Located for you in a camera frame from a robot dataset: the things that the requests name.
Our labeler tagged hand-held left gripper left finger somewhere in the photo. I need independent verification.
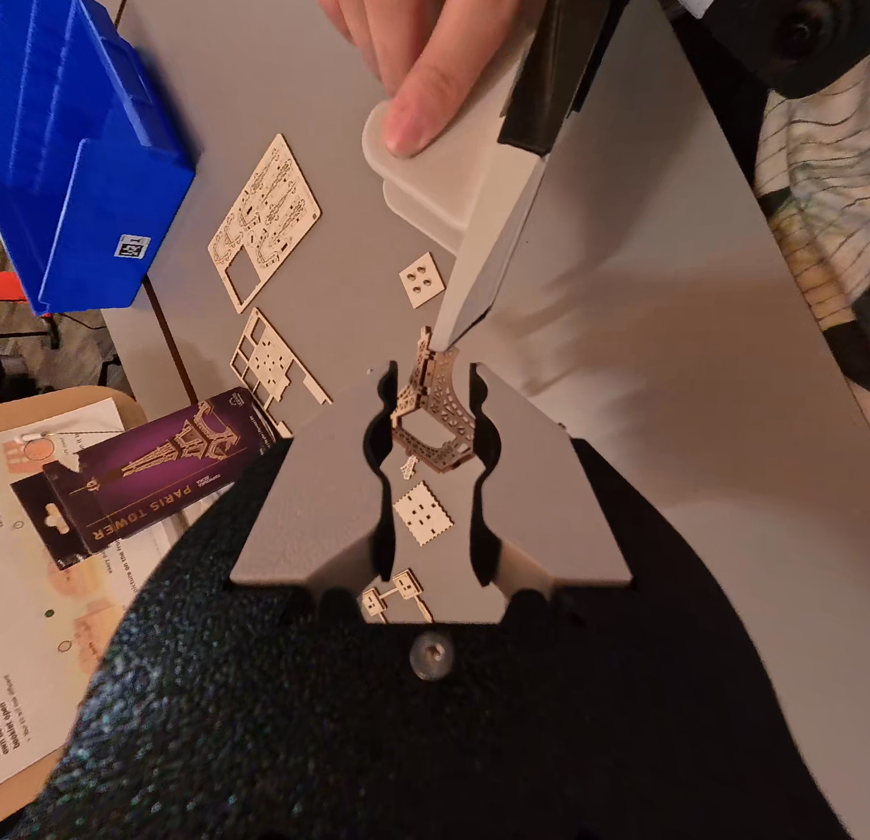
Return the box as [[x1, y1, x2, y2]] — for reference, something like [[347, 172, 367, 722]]
[[230, 359, 401, 592]]

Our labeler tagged double-square wooden piece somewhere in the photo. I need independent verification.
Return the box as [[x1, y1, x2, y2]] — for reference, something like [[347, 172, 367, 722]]
[[360, 568, 434, 625]]

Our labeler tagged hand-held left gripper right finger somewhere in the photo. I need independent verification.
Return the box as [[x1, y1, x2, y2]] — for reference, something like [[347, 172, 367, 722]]
[[469, 360, 634, 595]]

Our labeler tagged paper instruction sheet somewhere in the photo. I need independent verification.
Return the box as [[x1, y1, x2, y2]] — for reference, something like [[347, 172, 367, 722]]
[[0, 398, 174, 787]]

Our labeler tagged blue plastic storage bin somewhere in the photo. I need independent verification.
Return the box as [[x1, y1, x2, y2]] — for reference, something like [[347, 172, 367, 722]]
[[0, 0, 199, 315]]

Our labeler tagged slotted wooden square piece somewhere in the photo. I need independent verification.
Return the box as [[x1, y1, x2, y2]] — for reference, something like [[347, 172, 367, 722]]
[[393, 481, 455, 547]]

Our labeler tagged purple tower kit package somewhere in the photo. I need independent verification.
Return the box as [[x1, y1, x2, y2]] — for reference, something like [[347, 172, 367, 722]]
[[10, 386, 274, 570]]

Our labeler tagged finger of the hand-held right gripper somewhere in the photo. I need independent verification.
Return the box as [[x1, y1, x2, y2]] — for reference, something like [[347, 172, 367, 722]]
[[431, 140, 550, 351]]

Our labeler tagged person's right hand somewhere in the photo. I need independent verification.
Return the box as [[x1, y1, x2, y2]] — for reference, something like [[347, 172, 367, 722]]
[[309, 0, 532, 160]]

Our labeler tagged small four-hole wooden square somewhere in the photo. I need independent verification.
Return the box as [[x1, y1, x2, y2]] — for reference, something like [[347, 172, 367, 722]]
[[399, 252, 447, 308]]

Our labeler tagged person's striped white shirt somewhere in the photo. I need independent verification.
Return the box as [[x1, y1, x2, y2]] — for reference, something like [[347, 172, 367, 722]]
[[751, 78, 870, 419]]

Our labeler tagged wooden sheet frame with cutouts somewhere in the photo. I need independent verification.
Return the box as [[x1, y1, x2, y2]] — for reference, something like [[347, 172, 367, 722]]
[[230, 307, 334, 440]]

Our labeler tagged large wooden parts sheet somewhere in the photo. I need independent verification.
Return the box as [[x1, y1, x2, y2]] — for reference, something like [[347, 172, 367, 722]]
[[207, 133, 322, 315]]

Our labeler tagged wooden tower model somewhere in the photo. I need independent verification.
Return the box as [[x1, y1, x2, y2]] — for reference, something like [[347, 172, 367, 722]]
[[391, 325, 477, 475]]

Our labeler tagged grey desk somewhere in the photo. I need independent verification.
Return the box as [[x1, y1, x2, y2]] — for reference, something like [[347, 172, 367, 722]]
[[41, 0, 870, 840]]

